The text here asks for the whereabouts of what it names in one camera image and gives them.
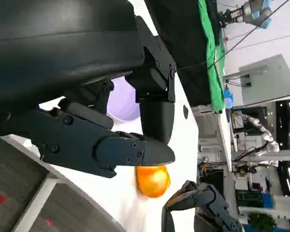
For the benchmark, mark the dark hanging cloth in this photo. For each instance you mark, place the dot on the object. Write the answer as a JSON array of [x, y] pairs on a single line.
[[217, 24]]

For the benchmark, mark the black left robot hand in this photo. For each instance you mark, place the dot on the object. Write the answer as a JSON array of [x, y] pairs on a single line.
[[62, 48]]

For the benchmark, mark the green cloth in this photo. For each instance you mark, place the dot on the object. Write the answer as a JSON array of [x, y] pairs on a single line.
[[212, 79]]

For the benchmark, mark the grey cabinet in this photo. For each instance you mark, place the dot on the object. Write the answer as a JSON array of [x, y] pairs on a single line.
[[275, 79]]

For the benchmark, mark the white workshop desk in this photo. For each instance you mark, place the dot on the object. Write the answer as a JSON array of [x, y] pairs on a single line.
[[224, 137]]

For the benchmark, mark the lilac plate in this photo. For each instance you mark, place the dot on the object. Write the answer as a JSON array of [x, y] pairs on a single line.
[[123, 101]]

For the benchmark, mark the orange white toy bread roll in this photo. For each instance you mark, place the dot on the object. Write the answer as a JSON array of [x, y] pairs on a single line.
[[152, 181]]

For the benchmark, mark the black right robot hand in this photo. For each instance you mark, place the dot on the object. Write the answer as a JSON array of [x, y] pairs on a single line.
[[207, 207]]

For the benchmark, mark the black backdrop cloth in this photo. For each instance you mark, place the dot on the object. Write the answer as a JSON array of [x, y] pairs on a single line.
[[183, 36]]

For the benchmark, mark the blue bottle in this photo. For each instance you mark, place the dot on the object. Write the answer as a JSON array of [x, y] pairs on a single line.
[[228, 97]]

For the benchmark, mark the black frame with light strips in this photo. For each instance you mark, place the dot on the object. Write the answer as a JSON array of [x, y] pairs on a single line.
[[284, 135]]

